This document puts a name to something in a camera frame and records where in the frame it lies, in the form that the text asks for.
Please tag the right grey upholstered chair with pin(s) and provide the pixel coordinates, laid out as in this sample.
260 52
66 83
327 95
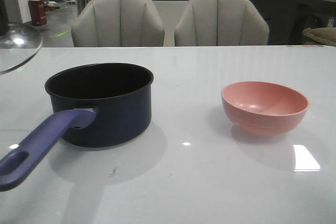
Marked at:
221 23

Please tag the grey upholstered chair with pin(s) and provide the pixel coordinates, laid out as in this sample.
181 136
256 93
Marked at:
221 23
118 23

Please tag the red trash bin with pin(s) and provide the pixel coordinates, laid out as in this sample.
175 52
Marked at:
37 12

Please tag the beige sofa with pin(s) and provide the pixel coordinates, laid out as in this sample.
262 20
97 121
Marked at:
320 36

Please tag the pink bowl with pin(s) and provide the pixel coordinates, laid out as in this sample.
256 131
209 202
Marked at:
263 108

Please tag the glass lid blue knob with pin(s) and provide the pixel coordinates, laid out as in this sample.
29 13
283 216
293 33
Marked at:
18 46

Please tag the dark washing machine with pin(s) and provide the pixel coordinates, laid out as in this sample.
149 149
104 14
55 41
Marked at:
311 14

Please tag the left grey upholstered chair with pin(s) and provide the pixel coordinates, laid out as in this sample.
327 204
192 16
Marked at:
118 23

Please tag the dark blue saucepan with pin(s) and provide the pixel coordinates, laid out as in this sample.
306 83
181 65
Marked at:
96 105

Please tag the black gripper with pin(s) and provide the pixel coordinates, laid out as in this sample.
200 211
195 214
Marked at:
4 27

